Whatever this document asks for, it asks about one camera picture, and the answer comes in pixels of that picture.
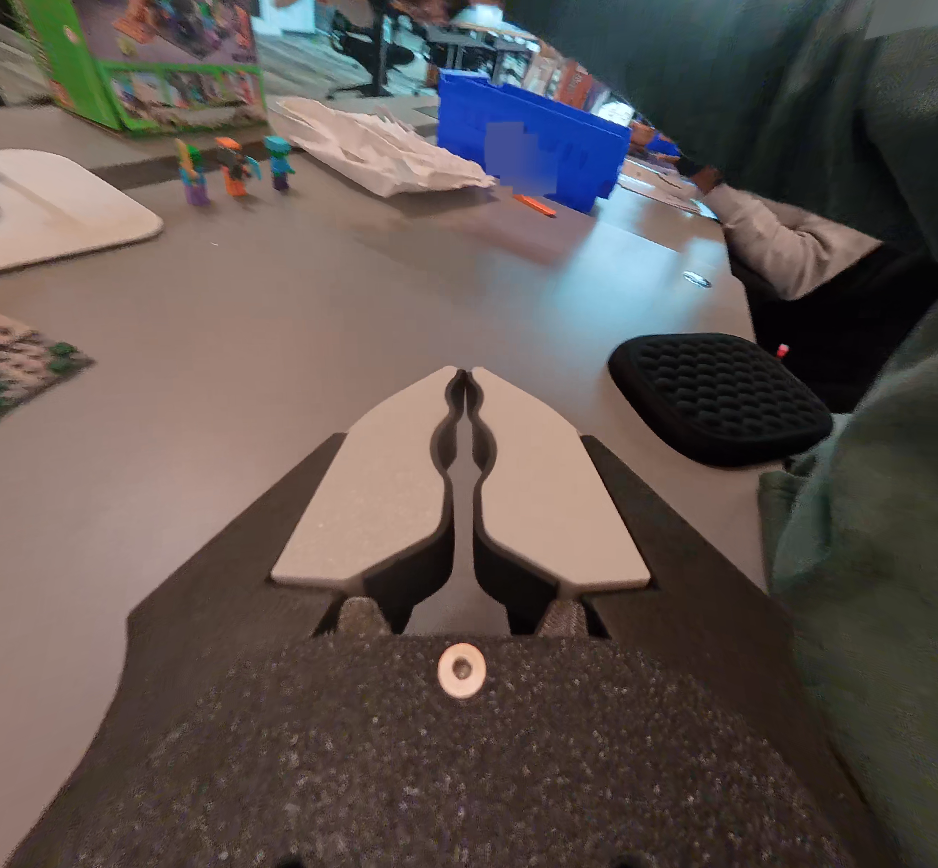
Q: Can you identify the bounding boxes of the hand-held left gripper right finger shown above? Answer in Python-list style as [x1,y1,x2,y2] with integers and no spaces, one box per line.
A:
[466,366,652,635]

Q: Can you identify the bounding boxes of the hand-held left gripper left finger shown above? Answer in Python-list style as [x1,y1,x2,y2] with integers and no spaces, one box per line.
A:
[271,366,467,635]

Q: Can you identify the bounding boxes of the grey desk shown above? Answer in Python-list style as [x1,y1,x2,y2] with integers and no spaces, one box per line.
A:
[0,102,770,854]

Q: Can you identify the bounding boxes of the black mesh office chair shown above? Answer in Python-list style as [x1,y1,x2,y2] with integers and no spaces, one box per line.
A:
[330,3,419,100]

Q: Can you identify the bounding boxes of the wooden office table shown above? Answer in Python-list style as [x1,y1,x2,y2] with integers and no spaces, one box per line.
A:
[425,24,545,78]

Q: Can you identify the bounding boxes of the toy set cardboard box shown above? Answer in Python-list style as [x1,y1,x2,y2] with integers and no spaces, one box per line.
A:
[0,0,268,134]

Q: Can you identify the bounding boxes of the white paper bag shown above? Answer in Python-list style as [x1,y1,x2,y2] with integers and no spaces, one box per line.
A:
[267,97,499,198]

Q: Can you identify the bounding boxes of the blue plastic bin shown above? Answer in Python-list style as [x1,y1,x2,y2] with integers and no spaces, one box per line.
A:
[437,69,633,214]

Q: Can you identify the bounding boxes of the black mesh wrist rest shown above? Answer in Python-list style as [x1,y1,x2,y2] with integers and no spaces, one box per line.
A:
[608,332,834,469]

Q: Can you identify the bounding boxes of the orange toy figure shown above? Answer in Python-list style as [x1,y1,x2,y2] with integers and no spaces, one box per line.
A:
[214,137,261,196]

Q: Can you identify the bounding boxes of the green toy figure purple legs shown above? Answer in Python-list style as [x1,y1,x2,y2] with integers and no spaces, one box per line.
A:
[174,139,212,208]

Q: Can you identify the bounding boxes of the person's green hoodie torso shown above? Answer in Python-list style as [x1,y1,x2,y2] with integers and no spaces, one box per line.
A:
[758,33,938,868]

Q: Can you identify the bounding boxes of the white flat pad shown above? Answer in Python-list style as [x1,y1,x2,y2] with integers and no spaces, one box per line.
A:
[0,150,164,273]

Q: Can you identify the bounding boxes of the grey toy baseplate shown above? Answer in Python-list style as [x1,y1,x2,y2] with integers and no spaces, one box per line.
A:
[0,315,96,421]

